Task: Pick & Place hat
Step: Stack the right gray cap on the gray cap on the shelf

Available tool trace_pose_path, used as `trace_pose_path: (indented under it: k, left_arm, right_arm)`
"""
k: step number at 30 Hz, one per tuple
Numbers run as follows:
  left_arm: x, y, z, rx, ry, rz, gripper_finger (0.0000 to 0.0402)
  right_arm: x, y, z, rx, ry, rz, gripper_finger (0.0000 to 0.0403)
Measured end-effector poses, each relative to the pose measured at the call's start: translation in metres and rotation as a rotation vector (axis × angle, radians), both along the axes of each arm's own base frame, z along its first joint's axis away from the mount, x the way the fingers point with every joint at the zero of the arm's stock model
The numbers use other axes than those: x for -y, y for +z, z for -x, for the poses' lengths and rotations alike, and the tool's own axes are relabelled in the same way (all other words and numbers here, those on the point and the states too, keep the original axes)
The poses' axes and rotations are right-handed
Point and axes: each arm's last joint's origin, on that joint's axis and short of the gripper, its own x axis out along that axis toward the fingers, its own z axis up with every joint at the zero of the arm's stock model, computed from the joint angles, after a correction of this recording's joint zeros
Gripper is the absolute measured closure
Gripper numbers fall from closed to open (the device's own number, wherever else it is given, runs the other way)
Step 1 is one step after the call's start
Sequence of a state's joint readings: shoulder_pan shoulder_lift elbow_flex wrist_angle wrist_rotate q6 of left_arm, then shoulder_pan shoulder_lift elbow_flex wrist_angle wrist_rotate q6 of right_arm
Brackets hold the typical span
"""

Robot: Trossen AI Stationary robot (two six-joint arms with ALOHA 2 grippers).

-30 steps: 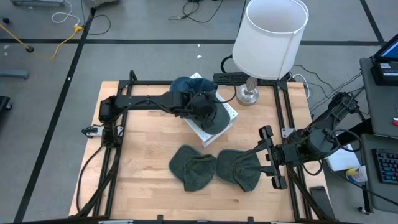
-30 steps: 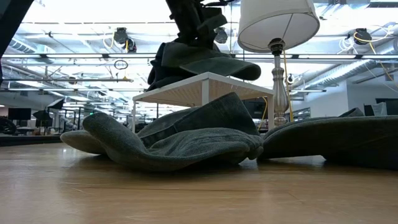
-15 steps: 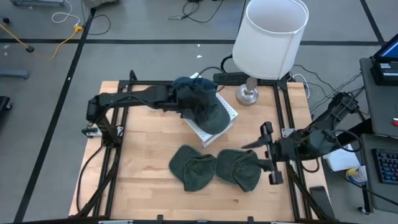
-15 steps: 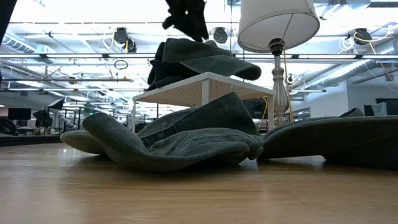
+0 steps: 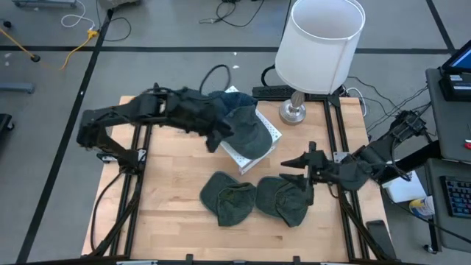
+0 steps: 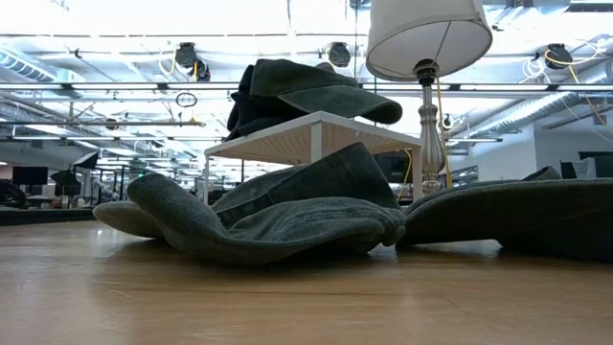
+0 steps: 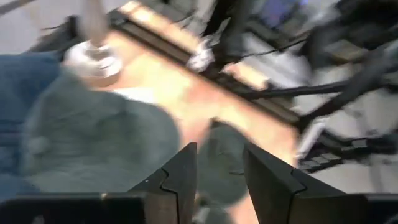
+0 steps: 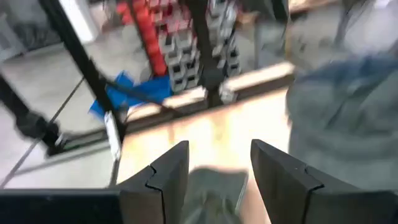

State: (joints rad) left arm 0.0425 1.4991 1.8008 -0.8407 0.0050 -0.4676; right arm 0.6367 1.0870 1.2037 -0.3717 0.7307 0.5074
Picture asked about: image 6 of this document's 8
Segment grey ceiling rail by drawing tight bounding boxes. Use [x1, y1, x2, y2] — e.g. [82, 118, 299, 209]
[0, 81, 613, 93]

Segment black ceiling cord reel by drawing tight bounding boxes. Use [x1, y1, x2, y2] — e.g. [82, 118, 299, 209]
[544, 42, 575, 71]
[173, 41, 199, 69]
[328, 41, 352, 69]

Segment small black ceiling reel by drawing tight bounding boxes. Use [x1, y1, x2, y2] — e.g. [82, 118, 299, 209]
[189, 57, 212, 83]

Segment black monitor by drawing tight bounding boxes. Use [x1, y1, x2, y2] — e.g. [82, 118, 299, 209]
[373, 151, 414, 185]
[11, 165, 50, 187]

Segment black hanging ring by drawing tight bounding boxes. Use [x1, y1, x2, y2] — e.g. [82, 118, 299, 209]
[174, 91, 199, 109]

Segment white shade silver lamp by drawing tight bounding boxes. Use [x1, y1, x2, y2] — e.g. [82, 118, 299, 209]
[365, 0, 493, 196]

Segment silver ventilation duct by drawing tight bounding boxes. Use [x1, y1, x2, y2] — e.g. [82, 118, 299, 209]
[471, 89, 613, 141]

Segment small white mesh table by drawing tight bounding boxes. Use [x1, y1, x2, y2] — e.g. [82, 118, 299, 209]
[203, 110, 425, 207]

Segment grey-green towel front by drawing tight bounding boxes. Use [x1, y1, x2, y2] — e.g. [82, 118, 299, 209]
[125, 141, 408, 268]

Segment grey-green cloth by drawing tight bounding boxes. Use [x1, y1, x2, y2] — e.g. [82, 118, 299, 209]
[396, 165, 613, 265]

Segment yellow lamp cable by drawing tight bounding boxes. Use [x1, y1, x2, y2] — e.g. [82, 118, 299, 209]
[434, 76, 454, 189]

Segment dark blue denim jeans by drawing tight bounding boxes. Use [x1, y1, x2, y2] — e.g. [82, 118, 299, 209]
[227, 64, 269, 130]

